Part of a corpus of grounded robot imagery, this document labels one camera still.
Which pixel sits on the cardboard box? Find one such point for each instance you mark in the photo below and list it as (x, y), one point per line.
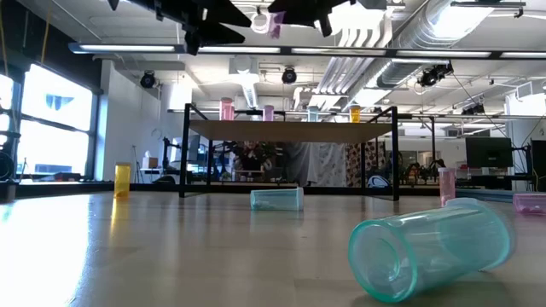
(149, 162)

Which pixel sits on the person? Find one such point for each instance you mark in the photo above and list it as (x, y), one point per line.
(256, 157)

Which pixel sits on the white ceiling air unit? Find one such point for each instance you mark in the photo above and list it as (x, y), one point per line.
(244, 70)

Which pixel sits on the grey hanging cloth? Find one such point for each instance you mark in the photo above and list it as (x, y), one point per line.
(324, 164)

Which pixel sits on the blue white ball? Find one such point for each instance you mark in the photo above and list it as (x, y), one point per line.
(377, 182)

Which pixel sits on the pink medicine bottle white cap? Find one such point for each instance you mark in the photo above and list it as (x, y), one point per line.
(226, 108)
(446, 185)

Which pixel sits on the silver ventilation duct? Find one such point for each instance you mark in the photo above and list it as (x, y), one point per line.
(426, 34)

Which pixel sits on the teal medicine bottle white cap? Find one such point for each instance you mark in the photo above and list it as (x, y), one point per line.
(431, 249)
(312, 114)
(277, 199)

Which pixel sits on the wooden shelf with black frame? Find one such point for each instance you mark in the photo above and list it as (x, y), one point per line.
(290, 131)

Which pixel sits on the black tripod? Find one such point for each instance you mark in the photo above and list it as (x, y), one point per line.
(136, 164)

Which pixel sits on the black background robot arm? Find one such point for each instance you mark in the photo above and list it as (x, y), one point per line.
(168, 149)
(426, 167)

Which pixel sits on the black aluminium rig frame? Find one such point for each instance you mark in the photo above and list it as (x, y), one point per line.
(141, 187)

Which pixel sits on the black desk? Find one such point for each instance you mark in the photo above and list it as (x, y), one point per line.
(490, 181)

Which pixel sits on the black overhead light bar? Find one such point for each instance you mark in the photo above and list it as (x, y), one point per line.
(286, 50)

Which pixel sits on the black computer monitor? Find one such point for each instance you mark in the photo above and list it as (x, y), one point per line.
(538, 164)
(488, 152)

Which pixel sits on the brown patterned hanging cloth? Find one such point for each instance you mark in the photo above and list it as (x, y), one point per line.
(356, 164)

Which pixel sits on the large window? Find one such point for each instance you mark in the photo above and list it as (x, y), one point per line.
(55, 128)

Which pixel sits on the orange medicine bottle white cap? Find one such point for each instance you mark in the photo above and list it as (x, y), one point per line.
(122, 181)
(355, 114)

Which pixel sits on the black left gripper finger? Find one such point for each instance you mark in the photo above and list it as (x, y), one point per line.
(209, 37)
(226, 13)

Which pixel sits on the black ceiling spotlight cluster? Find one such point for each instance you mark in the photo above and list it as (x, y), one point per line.
(435, 74)

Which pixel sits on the white ceiling pipe bundle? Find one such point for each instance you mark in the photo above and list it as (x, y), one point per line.
(347, 72)

